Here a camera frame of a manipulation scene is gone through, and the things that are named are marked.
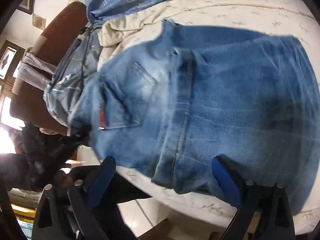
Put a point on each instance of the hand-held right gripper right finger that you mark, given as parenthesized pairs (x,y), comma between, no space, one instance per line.
(226,180)

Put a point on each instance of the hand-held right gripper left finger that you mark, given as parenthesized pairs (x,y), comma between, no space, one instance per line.
(100,182)

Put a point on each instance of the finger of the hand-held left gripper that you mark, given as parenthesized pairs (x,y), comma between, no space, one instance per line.
(80,135)

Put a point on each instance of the faded blue jeans pants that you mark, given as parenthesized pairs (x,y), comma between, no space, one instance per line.
(212,105)

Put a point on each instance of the grey patterned quilt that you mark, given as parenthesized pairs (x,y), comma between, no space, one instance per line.
(65,87)

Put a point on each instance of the grey cloth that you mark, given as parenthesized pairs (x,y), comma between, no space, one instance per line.
(35,72)

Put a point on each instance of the brown headboard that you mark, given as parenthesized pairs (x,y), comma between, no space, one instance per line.
(57,42)

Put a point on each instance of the wooden glazed door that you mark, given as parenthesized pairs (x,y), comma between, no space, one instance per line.
(10,57)

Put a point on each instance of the cream floral blanket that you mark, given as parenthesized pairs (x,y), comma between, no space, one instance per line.
(225,10)

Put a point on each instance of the beige wall panel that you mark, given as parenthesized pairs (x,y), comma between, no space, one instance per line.
(39,20)

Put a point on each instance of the dark framed wall picture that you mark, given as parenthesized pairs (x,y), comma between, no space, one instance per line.
(27,1)

